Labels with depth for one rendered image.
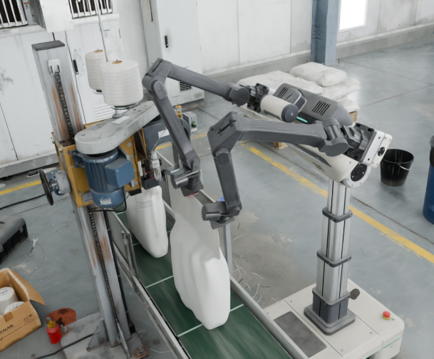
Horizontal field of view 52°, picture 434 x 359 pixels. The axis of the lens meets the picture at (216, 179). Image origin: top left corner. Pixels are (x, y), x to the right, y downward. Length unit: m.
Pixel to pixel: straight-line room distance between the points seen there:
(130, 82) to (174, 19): 4.09
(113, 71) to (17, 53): 2.94
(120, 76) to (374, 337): 1.78
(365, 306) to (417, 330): 0.43
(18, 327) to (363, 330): 2.01
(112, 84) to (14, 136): 3.13
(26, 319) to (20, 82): 2.48
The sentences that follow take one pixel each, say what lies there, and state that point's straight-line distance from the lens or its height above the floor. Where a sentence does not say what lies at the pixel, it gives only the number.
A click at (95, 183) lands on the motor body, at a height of 1.22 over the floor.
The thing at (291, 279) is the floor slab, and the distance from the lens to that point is 3.20.
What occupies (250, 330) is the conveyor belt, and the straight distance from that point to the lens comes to 2.36.
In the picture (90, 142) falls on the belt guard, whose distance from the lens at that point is 1.88.
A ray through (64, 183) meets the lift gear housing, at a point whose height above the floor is 1.15.
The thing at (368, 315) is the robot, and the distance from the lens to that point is 2.66.
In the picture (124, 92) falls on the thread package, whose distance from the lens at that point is 1.87.
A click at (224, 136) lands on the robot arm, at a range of 1.30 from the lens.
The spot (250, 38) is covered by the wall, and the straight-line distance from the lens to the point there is 7.27.
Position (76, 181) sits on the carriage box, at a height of 1.16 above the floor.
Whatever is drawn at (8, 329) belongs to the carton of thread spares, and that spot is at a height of 0.12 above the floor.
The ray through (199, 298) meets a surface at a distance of 2.23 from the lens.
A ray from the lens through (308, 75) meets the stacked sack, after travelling 5.42.
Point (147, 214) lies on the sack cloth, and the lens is 2.69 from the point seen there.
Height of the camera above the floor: 2.13
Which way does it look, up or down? 29 degrees down
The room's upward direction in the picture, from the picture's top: 4 degrees counter-clockwise
